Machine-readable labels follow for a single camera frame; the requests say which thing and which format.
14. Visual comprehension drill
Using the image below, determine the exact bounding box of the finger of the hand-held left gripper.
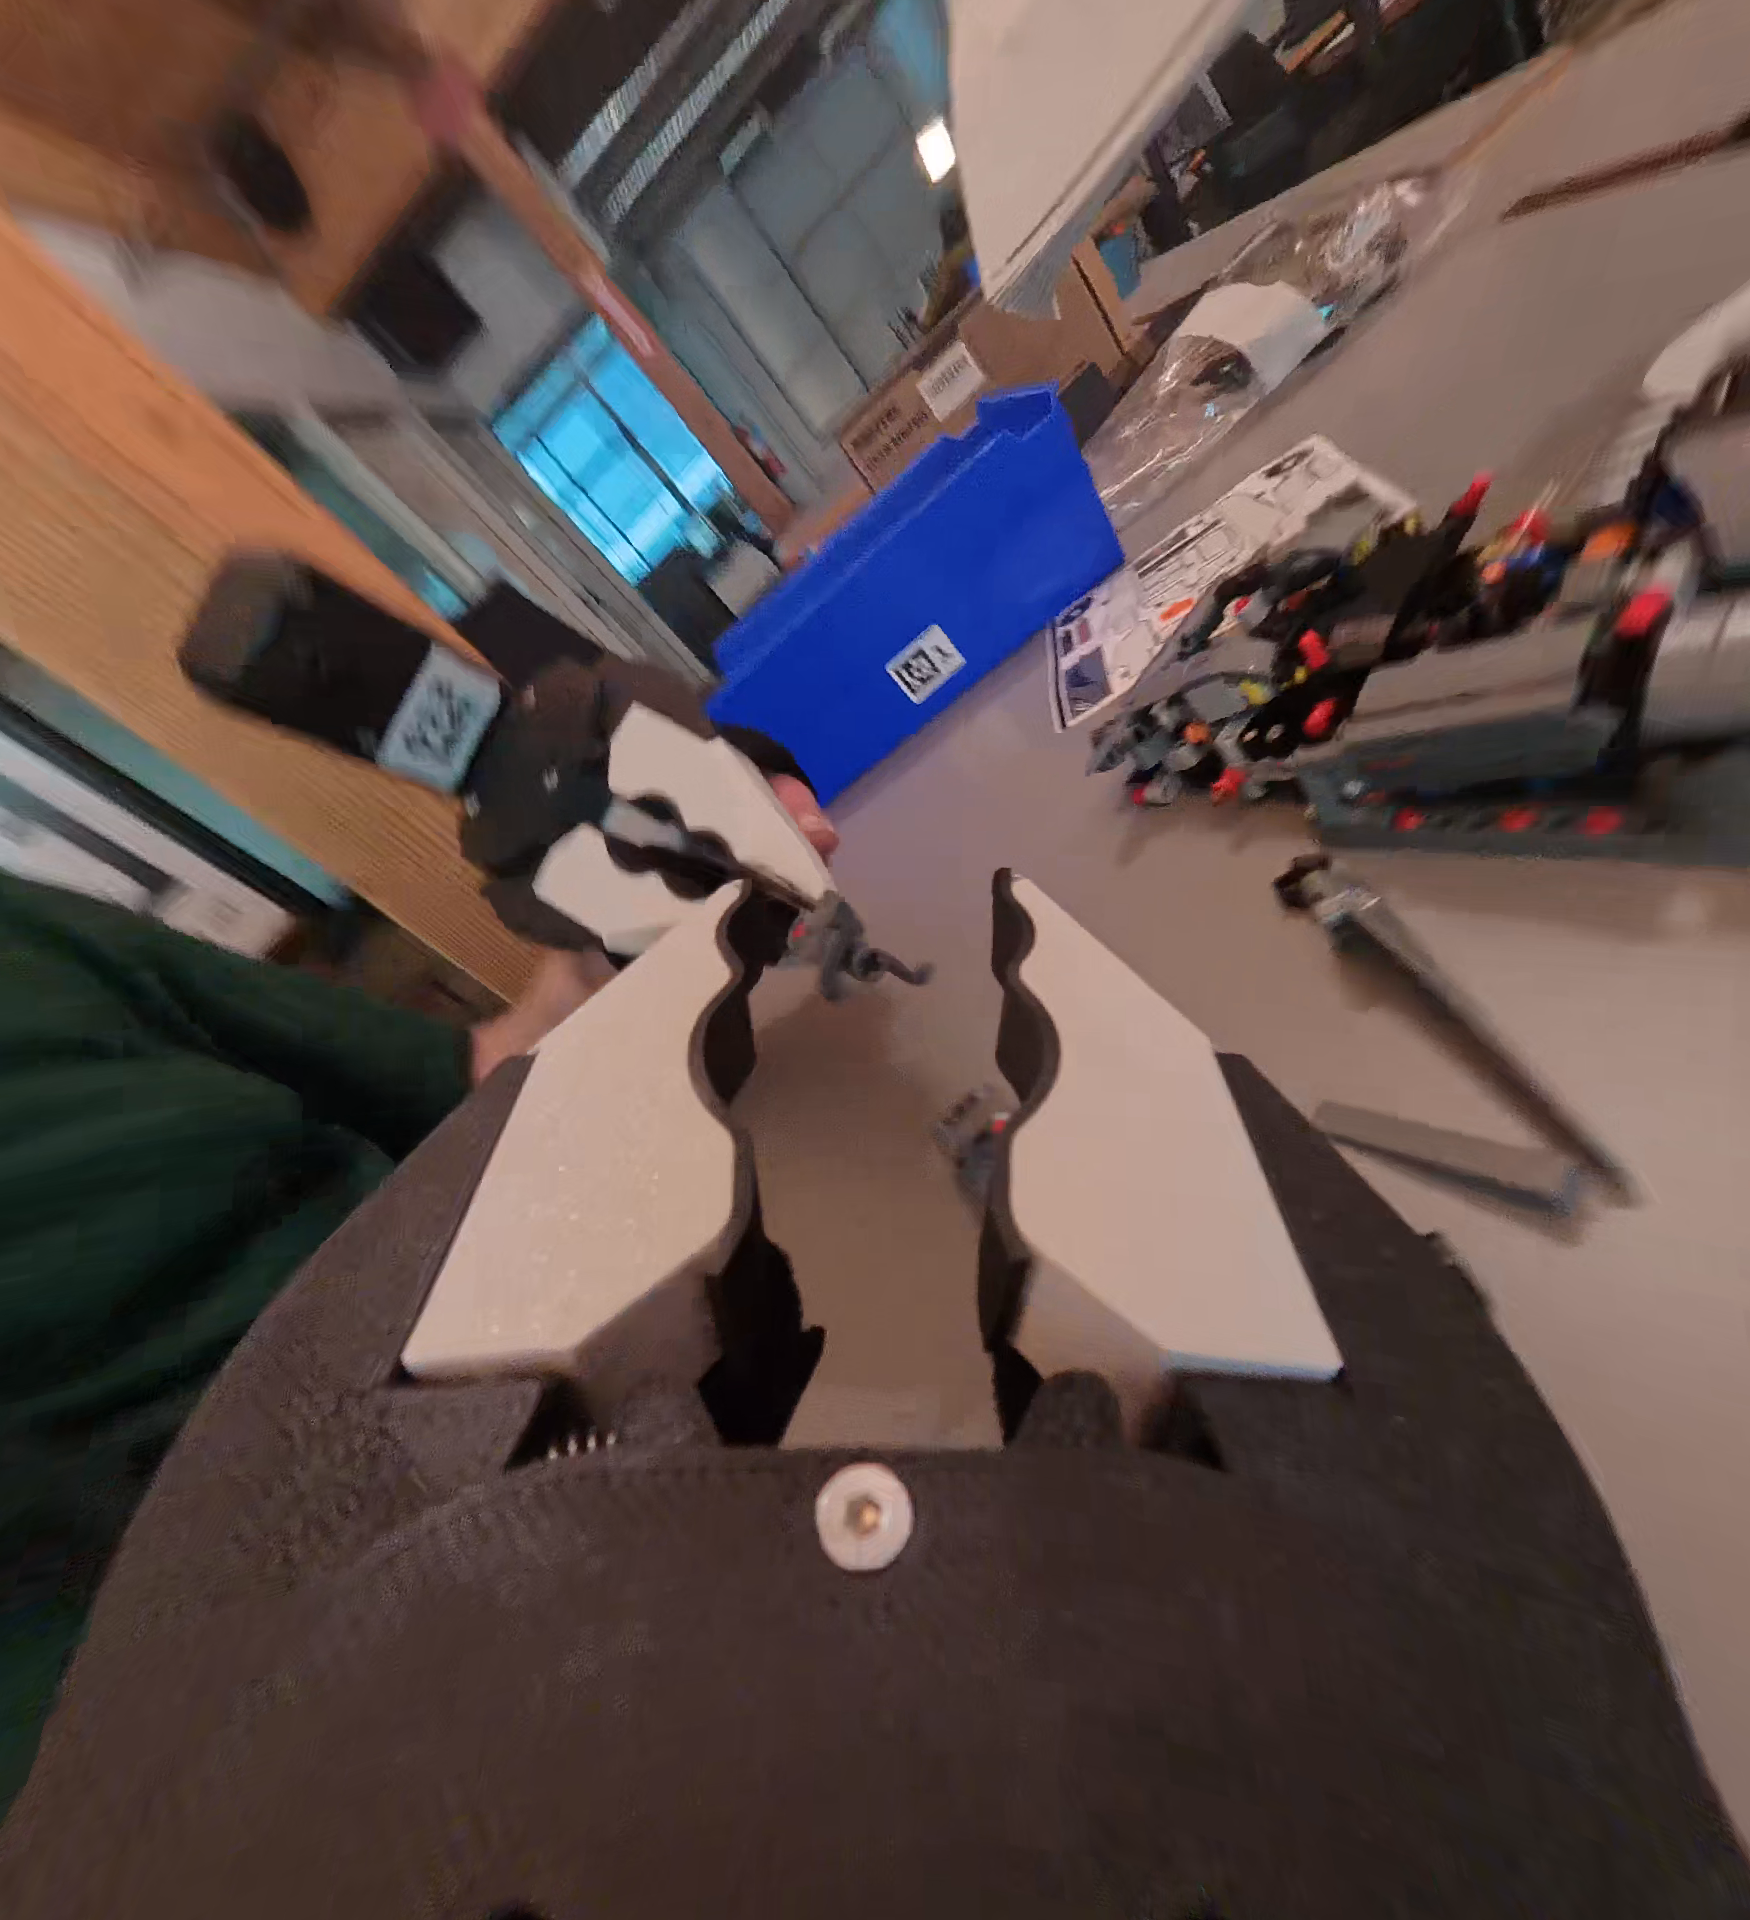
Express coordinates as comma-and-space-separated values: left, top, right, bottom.
603, 702, 841, 911
533, 828, 740, 964

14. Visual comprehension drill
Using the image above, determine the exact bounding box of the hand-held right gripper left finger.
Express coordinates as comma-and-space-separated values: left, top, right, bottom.
399, 881, 825, 1446

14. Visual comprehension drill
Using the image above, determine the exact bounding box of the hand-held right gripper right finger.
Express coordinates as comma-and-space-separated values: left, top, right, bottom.
979, 866, 1348, 1446

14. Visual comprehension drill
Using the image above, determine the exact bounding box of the small grey lego piece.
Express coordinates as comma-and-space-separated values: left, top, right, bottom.
931, 1083, 1023, 1206

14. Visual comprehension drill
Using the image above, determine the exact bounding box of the small grey lego connector assembly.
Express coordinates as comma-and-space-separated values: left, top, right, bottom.
761, 891, 938, 1004

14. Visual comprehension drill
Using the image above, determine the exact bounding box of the blue plastic bin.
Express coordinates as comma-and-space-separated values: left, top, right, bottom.
705, 383, 1131, 809

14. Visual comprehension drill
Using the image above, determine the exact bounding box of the person's left forearm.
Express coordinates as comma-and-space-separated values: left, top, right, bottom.
468, 949, 625, 1086

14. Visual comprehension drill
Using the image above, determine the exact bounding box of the flat grey lego panel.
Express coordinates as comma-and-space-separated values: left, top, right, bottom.
1311, 1099, 1592, 1227

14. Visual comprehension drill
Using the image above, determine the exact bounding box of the long dark grey lego beam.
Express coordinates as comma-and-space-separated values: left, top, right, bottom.
1274, 851, 1642, 1206

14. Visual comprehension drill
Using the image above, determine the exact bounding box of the lego sticker sheet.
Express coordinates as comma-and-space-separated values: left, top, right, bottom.
1048, 437, 1422, 739

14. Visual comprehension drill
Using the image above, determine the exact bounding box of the large grey lego vehicle model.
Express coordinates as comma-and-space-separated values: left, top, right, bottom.
1086, 226, 1750, 876

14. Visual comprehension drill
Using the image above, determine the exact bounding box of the lego instruction booklet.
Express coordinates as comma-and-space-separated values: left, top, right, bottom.
945, 0, 1269, 314

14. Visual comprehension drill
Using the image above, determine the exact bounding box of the blue lit window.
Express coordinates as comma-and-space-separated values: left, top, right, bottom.
492, 314, 743, 588

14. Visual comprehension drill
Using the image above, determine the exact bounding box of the printed cardboard box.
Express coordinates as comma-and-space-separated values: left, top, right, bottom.
835, 241, 1135, 491

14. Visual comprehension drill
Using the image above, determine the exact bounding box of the black round ceiling speaker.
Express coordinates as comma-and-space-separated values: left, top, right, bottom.
209, 121, 315, 235

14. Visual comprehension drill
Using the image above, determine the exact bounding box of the clear plastic parts bag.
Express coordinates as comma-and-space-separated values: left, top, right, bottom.
1086, 169, 1481, 487

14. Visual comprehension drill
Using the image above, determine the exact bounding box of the black wall speaker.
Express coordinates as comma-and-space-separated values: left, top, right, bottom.
342, 246, 487, 377

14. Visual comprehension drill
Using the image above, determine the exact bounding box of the thick wooden support post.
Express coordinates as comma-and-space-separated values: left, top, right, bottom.
0, 133, 555, 1011

